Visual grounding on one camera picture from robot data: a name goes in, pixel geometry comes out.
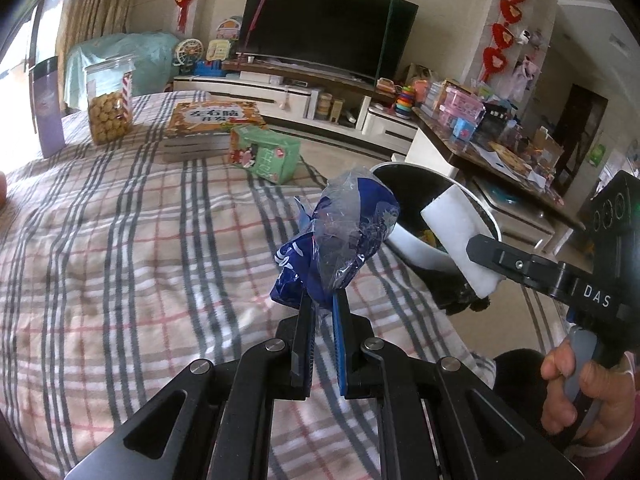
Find yellow snack wrapper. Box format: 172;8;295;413
419;229;444;250

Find blue plastic bag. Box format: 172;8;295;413
270;168;400;309

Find round black white trash bin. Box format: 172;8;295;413
372;162;502;314

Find person's right hand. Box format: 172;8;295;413
540;338;637;448

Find plaid table cloth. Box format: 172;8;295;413
0;89;497;480

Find pink toy box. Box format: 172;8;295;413
437;86;486;142

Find green tissue pack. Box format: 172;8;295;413
229;125;300;184

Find orange picture book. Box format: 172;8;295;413
164;101;266;139

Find white tv cabinet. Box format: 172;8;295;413
172;58;418;155

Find black flat television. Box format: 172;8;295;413
239;0;419;80

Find clear cookie jar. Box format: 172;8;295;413
85;54;134;145

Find teal covered furniture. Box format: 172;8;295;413
62;32;179;110

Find ferris wheel toy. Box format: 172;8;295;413
172;38;204;67

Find purple thermos bottle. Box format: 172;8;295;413
32;56;66;158

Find beige window curtain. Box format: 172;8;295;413
55;0;134;78

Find rainbow stacking ring toy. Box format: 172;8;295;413
394;86;416;119

